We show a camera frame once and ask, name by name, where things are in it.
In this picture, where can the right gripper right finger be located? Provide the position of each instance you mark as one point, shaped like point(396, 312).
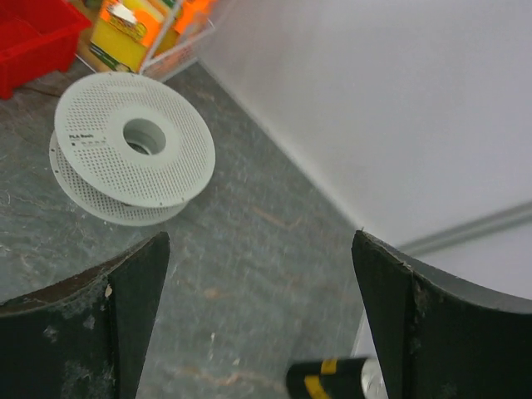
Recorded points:
point(437, 335)

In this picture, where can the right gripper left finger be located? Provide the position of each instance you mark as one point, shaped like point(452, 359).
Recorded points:
point(86, 336)

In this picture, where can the white perforated spool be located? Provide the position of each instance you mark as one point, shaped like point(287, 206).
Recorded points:
point(128, 149)

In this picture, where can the black yellow can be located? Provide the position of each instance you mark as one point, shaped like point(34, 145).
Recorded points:
point(345, 377)

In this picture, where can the orange yellow sponge box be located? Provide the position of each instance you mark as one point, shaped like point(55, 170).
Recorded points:
point(137, 33)

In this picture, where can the red compartment bin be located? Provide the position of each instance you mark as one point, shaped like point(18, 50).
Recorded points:
point(37, 37)

